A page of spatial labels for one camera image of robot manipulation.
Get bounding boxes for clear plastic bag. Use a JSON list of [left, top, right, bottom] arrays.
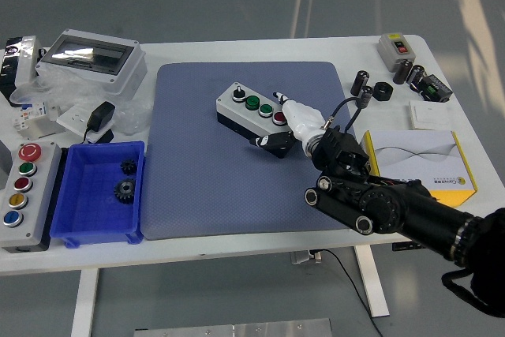
[[9, 64, 153, 137]]

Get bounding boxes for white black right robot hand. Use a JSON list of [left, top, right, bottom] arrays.
[[248, 91, 327, 153]]

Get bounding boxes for grey metal block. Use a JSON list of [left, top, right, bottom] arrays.
[[0, 141, 13, 190]]

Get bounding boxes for silver metal plate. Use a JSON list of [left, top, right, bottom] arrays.
[[133, 317, 335, 337]]

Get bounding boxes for blue plastic bin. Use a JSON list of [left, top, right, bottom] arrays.
[[50, 140, 146, 249]]

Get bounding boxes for black power adapter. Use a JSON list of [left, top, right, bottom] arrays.
[[80, 100, 117, 144]]

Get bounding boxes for black hex nut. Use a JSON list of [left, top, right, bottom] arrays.
[[372, 81, 395, 101]]

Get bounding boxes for large black gear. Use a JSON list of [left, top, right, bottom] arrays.
[[113, 178, 138, 205]]

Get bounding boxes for black cylindrical capacitor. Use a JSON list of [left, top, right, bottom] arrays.
[[392, 59, 413, 84], [350, 69, 371, 96], [406, 64, 426, 88], [354, 84, 374, 110]]

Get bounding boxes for grey-blue table mat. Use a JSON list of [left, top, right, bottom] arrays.
[[140, 61, 358, 242]]

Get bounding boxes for yellow white cardboard box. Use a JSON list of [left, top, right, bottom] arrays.
[[359, 129, 478, 207]]

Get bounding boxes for white circuit breaker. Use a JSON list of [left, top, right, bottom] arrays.
[[10, 100, 52, 132]]

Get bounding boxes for black table control panel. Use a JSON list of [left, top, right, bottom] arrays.
[[391, 242, 426, 252]]

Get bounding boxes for white wall switch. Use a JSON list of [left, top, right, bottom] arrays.
[[408, 99, 451, 131]]

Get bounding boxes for grey four-button control box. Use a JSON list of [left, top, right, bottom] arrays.
[[215, 82, 296, 159]]

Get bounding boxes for grey five-button control box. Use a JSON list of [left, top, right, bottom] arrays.
[[0, 140, 64, 254]]

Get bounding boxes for grey under-table bracket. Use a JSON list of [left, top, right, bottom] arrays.
[[290, 249, 323, 265]]

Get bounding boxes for black floor cable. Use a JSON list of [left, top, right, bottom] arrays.
[[315, 249, 383, 337]]

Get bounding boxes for grey two-button switch box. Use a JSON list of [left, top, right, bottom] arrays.
[[376, 32, 414, 73]]

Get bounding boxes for grey enclosure with clear lid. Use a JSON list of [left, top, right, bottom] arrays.
[[35, 28, 148, 96]]

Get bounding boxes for grey metal bracket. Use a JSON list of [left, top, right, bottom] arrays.
[[19, 118, 66, 140]]

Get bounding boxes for white table leg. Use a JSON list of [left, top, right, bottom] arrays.
[[353, 245, 391, 318], [70, 268, 99, 337]]

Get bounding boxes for white wall socket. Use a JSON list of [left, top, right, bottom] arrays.
[[56, 103, 115, 144]]

